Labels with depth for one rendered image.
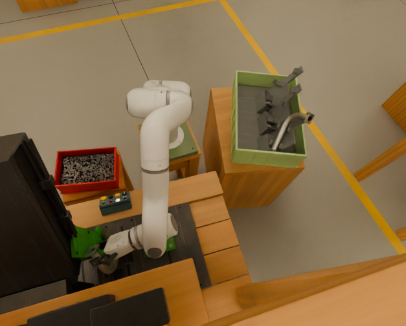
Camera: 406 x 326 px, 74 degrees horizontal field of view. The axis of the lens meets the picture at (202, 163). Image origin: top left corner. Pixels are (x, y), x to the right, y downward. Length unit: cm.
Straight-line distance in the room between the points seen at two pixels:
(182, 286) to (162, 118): 47
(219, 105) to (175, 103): 105
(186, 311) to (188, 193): 83
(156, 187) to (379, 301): 66
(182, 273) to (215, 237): 72
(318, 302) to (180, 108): 69
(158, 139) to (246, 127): 104
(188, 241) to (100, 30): 299
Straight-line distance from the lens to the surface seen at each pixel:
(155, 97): 92
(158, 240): 91
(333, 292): 37
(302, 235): 253
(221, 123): 182
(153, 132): 80
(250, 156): 160
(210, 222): 144
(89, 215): 149
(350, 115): 340
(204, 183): 148
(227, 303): 140
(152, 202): 90
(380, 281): 40
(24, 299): 114
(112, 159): 161
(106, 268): 116
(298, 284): 69
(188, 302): 73
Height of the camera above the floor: 227
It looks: 63 degrees down
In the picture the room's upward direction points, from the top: 10 degrees clockwise
